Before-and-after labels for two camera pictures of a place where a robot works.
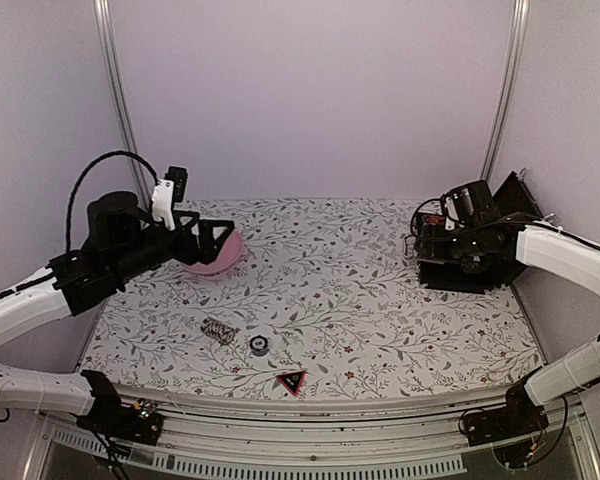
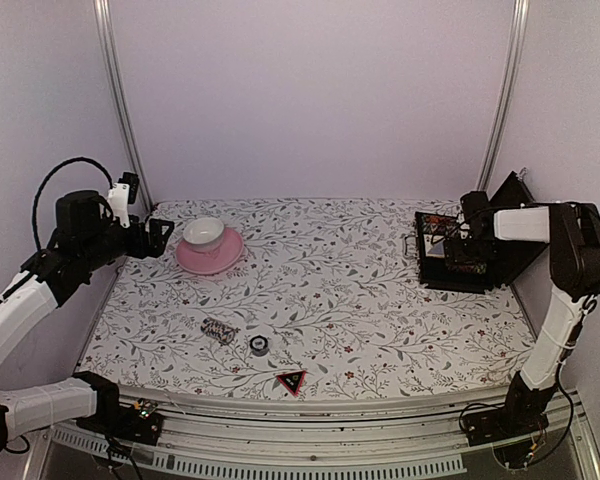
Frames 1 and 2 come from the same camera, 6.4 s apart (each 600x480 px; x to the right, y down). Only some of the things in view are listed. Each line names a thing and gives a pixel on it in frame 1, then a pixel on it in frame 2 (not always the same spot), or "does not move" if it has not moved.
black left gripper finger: [206, 232] → [155, 230]
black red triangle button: [293, 381] does not move
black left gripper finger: [211, 252] → [159, 248]
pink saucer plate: [229, 255] does not move
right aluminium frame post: [510, 87] does not move
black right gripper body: [448, 250] → [477, 250]
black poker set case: [481, 256] does not move
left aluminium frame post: [121, 98] does not move
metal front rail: [393, 436] does not move
